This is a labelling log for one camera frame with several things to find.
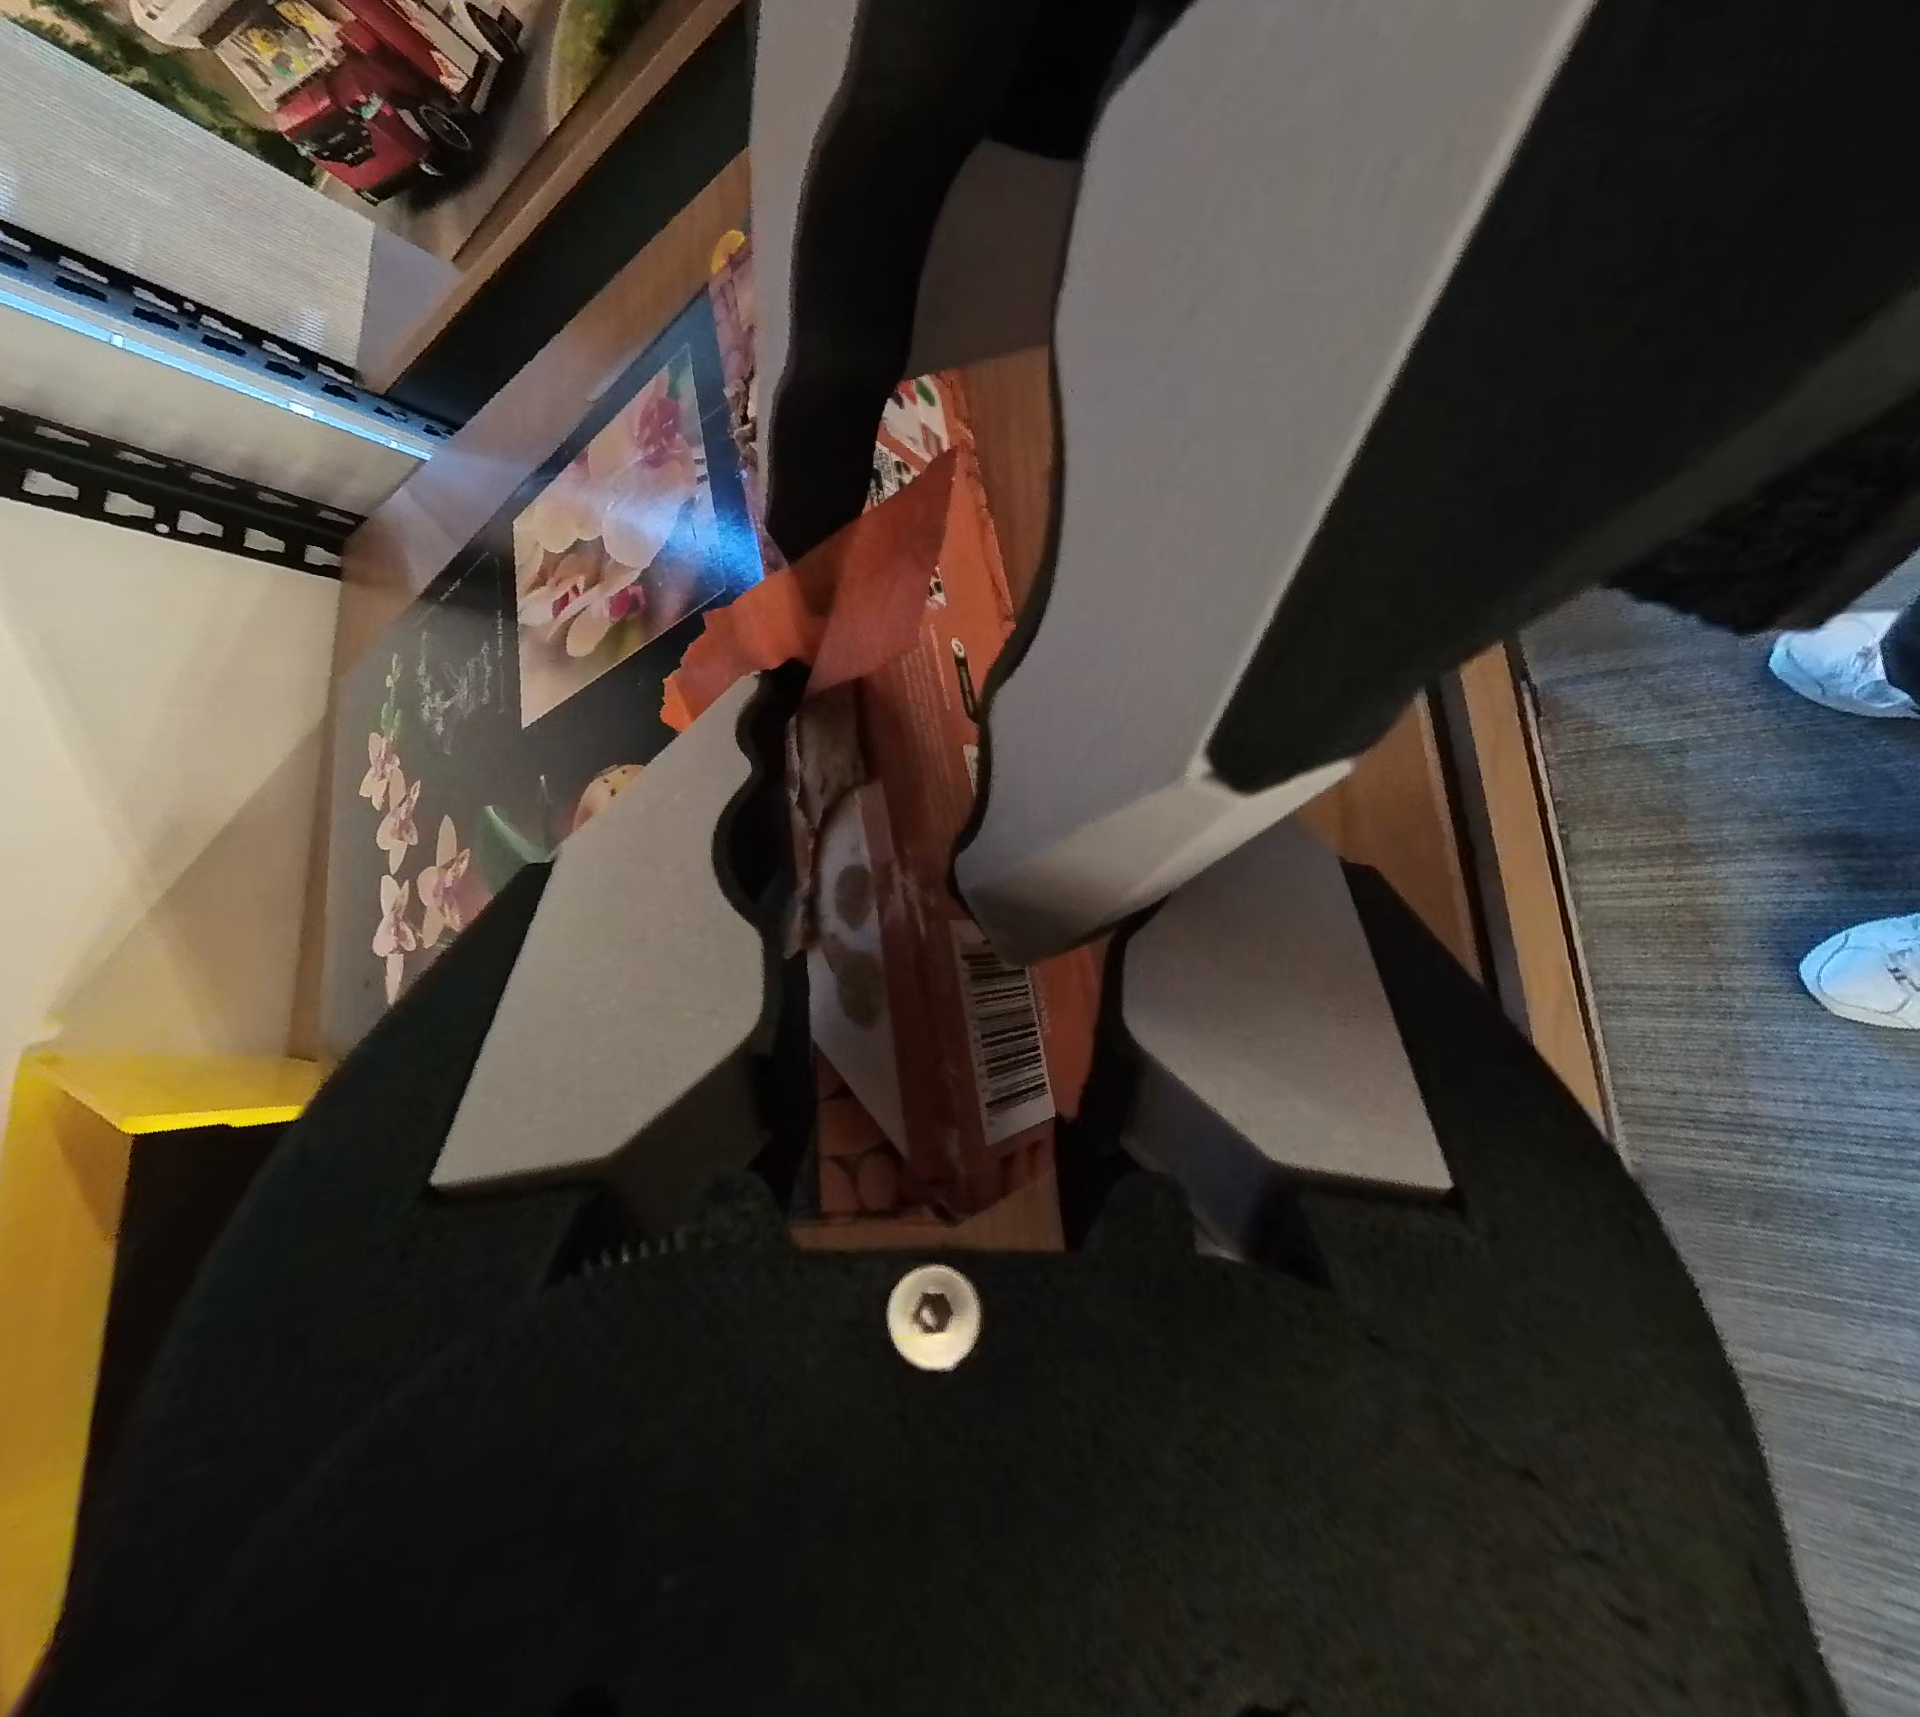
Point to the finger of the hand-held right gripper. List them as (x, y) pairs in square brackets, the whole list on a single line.
[(1321, 247), (802, 96)]

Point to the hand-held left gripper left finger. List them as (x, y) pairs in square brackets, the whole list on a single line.
[(614, 1012)]

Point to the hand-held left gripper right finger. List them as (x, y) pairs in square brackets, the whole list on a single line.
[(1291, 1057)]

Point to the orange cookie box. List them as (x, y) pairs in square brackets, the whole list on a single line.
[(930, 1073)]

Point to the orange tape piece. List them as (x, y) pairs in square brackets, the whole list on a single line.
[(751, 629)]

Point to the black orchid picture box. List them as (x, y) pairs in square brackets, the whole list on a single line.
[(451, 636)]

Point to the camper van toy box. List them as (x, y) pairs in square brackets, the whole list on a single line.
[(375, 22)]

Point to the yellow storage bin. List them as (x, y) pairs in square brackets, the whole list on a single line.
[(61, 1296)]

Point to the black perforated rack beam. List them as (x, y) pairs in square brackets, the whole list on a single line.
[(151, 314), (151, 490)]

